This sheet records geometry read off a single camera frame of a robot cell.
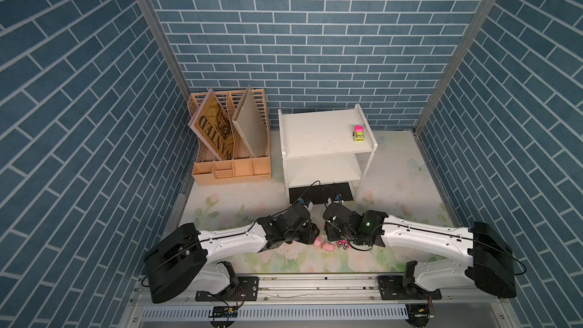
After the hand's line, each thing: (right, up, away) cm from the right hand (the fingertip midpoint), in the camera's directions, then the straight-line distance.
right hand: (327, 230), depth 80 cm
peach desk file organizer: (-48, +21, +15) cm, 55 cm away
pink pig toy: (+1, -6, +1) cm, 6 cm away
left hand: (-2, -2, +1) cm, 3 cm away
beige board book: (-31, +40, +19) cm, 54 cm away
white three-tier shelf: (-1, +28, -11) cm, 31 cm away
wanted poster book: (-46, +40, +14) cm, 63 cm away
